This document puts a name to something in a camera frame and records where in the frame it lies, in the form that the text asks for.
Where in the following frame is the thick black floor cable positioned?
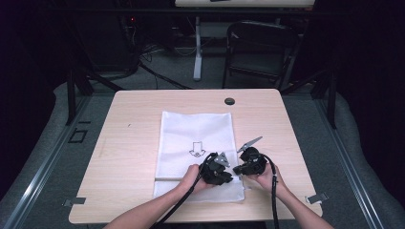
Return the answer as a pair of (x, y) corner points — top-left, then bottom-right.
(137, 60), (193, 91)

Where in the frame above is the white desk leg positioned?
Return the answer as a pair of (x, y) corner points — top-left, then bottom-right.
(192, 16), (204, 82)

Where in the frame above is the person's left hand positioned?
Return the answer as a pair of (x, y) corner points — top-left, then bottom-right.
(179, 163), (218, 196)

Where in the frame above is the black frame post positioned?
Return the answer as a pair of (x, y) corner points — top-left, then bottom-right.
(65, 67), (78, 126)
(327, 68), (338, 130)

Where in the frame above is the dark equipment cabinet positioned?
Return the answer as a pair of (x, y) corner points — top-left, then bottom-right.
(75, 12), (139, 73)

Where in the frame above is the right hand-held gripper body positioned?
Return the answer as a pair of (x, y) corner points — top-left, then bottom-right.
(236, 135), (269, 176)

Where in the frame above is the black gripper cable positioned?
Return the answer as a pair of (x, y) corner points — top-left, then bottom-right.
(260, 154), (281, 229)
(148, 152), (219, 229)

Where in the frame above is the black folding chair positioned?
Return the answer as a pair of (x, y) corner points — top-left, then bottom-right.
(222, 20), (302, 91)

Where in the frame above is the grey metal table bracket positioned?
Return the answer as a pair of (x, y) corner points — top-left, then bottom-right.
(62, 197), (88, 208)
(305, 192), (330, 205)

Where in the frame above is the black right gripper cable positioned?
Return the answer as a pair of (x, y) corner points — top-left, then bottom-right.
(260, 154), (281, 229)

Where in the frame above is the black tape square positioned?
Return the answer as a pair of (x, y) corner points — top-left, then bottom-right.
(67, 127), (89, 144)

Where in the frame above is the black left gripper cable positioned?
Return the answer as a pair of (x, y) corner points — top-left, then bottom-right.
(148, 152), (219, 229)

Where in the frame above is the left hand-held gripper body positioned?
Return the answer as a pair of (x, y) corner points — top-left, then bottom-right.
(199, 152), (232, 186)

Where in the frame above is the person's right hand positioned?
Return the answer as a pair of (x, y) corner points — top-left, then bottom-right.
(244, 162), (287, 196)

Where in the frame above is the white mesh laundry bag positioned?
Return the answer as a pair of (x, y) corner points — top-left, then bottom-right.
(153, 110), (246, 204)

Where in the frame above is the aluminium floor rail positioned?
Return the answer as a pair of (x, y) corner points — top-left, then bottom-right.
(312, 97), (386, 229)
(2, 94), (93, 229)

